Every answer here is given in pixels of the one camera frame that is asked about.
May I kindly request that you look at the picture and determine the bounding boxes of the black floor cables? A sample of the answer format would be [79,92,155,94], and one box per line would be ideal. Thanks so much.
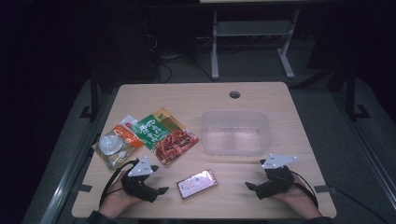
[148,33,217,84]

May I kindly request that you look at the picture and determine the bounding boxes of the green and red seasoning packet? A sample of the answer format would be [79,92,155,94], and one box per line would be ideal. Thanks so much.
[132,107,201,166]

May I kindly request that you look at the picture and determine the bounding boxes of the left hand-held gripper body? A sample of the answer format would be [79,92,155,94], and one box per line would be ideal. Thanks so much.
[120,155,160,203]

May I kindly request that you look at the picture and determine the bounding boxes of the left hand-held gripper cable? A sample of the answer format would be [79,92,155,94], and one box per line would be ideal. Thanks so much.
[98,159,140,208]

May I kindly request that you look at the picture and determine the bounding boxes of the black metal stand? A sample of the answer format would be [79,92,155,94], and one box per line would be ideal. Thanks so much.
[345,66,372,121]
[78,69,101,121]

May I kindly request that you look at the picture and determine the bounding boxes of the hand-held gripper cable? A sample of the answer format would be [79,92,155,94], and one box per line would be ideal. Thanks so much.
[98,159,140,208]
[279,172,319,209]

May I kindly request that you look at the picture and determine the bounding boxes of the thin black floor cable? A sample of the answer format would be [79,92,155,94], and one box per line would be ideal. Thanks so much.
[334,188,391,224]

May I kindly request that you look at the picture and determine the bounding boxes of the person's left hand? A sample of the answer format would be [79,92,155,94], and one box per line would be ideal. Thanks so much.
[98,170,145,219]

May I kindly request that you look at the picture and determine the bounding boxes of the right hand-held gripper cable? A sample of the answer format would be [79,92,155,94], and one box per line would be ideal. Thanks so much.
[279,172,319,209]

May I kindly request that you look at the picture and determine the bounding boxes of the clear plastic container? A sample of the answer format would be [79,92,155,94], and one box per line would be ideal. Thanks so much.
[200,110,273,158]

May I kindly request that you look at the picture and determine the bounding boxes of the aluminium rail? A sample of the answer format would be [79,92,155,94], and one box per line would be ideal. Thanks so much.
[330,89,396,203]
[39,90,120,224]

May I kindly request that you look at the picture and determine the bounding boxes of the grey table edge bracket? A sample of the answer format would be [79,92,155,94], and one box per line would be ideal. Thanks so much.
[73,184,93,193]
[313,184,337,194]

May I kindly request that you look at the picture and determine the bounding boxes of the person's right hand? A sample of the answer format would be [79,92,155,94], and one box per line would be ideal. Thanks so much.
[275,174,322,219]

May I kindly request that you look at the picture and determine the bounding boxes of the orange and white food packet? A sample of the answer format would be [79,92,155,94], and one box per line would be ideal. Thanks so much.
[92,114,145,171]

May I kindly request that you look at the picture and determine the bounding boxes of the white metal stand frame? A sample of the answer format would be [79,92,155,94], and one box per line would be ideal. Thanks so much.
[210,7,302,80]

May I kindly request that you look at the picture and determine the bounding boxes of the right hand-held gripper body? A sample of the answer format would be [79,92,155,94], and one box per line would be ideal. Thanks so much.
[255,152,299,201]

